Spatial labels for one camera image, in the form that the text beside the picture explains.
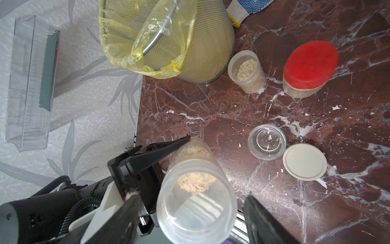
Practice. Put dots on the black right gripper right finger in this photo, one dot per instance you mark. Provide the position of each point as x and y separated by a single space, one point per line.
262 227

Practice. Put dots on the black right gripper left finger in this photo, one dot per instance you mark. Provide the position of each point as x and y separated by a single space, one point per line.
121 228

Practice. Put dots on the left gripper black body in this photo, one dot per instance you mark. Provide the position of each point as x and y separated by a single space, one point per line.
146 183

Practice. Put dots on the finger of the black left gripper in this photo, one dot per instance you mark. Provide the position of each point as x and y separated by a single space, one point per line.
141 158

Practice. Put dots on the clear oatmeal jar small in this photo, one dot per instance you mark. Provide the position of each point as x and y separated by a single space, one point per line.
196 203

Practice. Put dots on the clear oatmeal jar tall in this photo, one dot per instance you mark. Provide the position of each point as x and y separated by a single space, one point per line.
245 70

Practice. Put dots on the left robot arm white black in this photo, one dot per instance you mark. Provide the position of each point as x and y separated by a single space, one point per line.
45 217

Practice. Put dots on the red lid oatmeal jar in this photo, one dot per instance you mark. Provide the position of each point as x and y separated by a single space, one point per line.
309 68

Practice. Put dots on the mesh trash bin yellow bag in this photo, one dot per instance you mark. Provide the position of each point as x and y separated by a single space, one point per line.
191 40

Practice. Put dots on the blue dotted work glove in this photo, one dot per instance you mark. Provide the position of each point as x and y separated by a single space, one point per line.
239 10

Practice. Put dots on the clear plastic wall shelf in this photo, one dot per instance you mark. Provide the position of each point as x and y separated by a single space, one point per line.
31 86

